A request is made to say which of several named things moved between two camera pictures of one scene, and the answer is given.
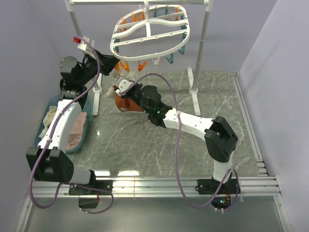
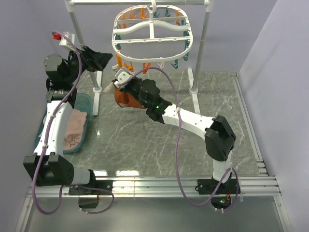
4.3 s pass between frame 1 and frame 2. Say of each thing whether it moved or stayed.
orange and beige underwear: moved
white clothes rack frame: stayed
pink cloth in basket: stayed
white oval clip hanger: moved
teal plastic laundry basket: stayed
